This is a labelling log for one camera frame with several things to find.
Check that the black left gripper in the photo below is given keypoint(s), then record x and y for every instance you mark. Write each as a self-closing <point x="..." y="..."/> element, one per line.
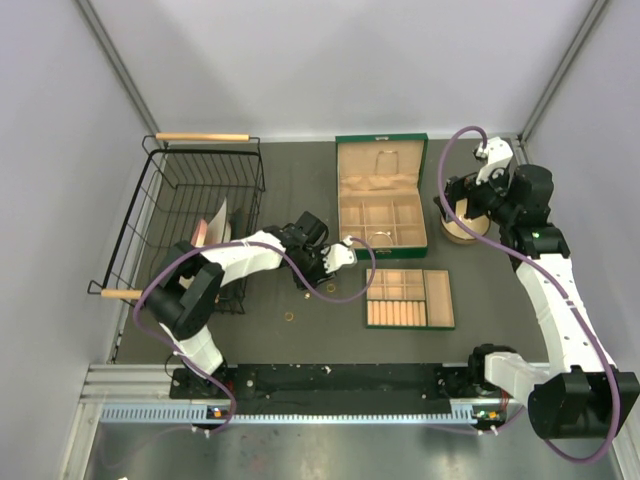
<point x="319" y="275"/>

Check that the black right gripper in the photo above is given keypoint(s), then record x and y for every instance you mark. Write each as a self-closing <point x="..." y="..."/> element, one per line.
<point x="466" y="187"/>

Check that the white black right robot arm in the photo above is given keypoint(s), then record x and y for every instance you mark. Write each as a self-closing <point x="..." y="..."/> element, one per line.
<point x="582" y="394"/>

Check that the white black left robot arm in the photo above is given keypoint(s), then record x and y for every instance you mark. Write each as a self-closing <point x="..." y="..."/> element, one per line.
<point x="181" y="296"/>

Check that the green jewelry box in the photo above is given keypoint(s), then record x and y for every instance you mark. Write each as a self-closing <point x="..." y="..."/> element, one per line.
<point x="378" y="185"/>

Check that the green jewelry tray insert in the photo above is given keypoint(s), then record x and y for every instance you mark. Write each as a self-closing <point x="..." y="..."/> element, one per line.
<point x="410" y="299"/>

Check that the beige ceramic bowl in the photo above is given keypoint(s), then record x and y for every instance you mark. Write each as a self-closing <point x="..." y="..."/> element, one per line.
<point x="454" y="233"/>

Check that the dark plate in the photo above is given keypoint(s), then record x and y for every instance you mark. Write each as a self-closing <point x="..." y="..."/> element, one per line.
<point x="240" y="224"/>

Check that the white plate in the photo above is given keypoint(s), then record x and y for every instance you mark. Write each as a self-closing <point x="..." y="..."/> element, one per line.
<point x="219" y="228"/>

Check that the pink rimmed plate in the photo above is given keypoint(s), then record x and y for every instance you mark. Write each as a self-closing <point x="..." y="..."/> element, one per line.
<point x="199" y="236"/>

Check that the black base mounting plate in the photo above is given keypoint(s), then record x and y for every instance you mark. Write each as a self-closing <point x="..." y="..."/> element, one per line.
<point x="433" y="380"/>

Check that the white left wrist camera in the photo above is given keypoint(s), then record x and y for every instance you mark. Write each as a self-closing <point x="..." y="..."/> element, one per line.
<point x="339" y="255"/>

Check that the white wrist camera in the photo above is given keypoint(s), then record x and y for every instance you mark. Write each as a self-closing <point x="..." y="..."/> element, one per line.
<point x="339" y="255"/>
<point x="495" y="156"/>

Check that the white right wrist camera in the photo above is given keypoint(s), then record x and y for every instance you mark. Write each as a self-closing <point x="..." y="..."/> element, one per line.
<point x="495" y="156"/>

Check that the black wire basket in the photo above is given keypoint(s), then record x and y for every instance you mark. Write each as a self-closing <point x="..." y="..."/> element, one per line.
<point x="184" y="179"/>

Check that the grey slotted cable duct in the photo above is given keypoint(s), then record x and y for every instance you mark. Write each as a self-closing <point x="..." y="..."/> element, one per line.
<point x="205" y="414"/>

